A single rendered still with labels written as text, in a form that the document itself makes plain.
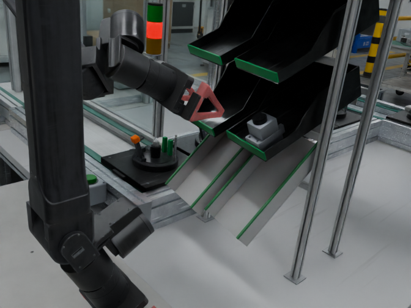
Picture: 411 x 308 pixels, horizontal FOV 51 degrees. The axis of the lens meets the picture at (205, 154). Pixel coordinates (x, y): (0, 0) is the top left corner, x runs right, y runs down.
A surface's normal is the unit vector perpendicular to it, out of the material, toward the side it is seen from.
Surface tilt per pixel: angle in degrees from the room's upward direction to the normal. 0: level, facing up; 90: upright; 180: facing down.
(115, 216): 23
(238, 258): 0
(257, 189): 45
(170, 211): 90
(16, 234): 0
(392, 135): 90
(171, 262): 0
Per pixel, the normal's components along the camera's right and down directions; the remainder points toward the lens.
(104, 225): -0.26, -0.72
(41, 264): 0.09, -0.91
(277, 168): -0.53, -0.54
